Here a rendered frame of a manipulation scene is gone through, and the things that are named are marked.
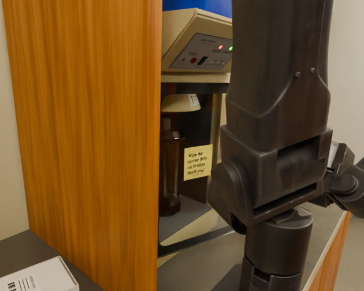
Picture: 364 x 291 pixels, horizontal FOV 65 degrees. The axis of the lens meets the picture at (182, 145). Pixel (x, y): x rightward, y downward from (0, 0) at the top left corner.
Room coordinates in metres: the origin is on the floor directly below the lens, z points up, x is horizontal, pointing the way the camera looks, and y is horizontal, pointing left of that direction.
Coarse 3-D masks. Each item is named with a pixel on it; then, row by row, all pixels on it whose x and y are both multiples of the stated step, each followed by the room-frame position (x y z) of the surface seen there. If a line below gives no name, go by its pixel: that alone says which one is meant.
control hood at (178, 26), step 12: (168, 12) 0.51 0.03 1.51; (180, 12) 0.50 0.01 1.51; (192, 12) 0.48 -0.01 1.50; (204, 12) 0.50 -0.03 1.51; (168, 24) 0.51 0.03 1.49; (180, 24) 0.50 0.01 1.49; (192, 24) 0.49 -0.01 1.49; (204, 24) 0.51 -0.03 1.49; (216, 24) 0.54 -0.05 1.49; (228, 24) 0.56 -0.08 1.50; (168, 36) 0.51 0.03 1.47; (180, 36) 0.50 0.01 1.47; (192, 36) 0.52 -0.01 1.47; (228, 36) 0.60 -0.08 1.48; (168, 48) 0.51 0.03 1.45; (180, 48) 0.53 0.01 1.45; (168, 60) 0.53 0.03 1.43; (228, 72) 0.75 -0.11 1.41
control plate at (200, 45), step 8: (192, 40) 0.53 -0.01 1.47; (200, 40) 0.54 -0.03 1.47; (208, 40) 0.56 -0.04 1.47; (216, 40) 0.58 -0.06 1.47; (224, 40) 0.60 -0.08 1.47; (184, 48) 0.53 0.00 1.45; (192, 48) 0.55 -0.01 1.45; (200, 48) 0.57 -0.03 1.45; (208, 48) 0.59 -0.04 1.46; (216, 48) 0.60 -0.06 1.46; (224, 48) 0.63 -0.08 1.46; (184, 56) 0.55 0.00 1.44; (192, 56) 0.57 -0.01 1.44; (200, 56) 0.59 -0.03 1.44; (208, 56) 0.61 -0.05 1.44; (216, 56) 0.63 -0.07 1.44; (224, 56) 0.66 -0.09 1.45; (176, 64) 0.56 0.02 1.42; (184, 64) 0.58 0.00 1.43; (192, 64) 0.60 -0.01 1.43; (208, 64) 0.64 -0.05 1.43; (216, 64) 0.66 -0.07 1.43; (224, 64) 0.69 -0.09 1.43
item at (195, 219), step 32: (192, 96) 0.60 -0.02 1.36; (224, 96) 0.64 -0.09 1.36; (160, 128) 0.56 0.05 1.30; (192, 128) 0.60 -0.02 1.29; (160, 160) 0.56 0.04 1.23; (160, 192) 0.56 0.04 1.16; (192, 192) 0.60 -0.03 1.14; (160, 224) 0.56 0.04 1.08; (192, 224) 0.61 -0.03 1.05; (224, 224) 0.66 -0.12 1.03; (160, 256) 0.56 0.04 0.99
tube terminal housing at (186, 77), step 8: (168, 72) 0.60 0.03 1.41; (176, 72) 0.62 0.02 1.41; (184, 72) 0.65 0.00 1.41; (192, 72) 0.67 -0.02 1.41; (200, 72) 0.70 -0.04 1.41; (208, 72) 0.72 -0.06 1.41; (216, 72) 0.75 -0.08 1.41; (168, 80) 0.60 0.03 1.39; (176, 80) 0.62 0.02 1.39; (184, 80) 0.65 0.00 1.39; (192, 80) 0.67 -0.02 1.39; (200, 80) 0.70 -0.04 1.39; (208, 80) 0.72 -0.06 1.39; (216, 80) 0.75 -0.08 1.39; (224, 80) 0.78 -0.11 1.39; (168, 256) 0.62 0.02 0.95; (160, 264) 0.59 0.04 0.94
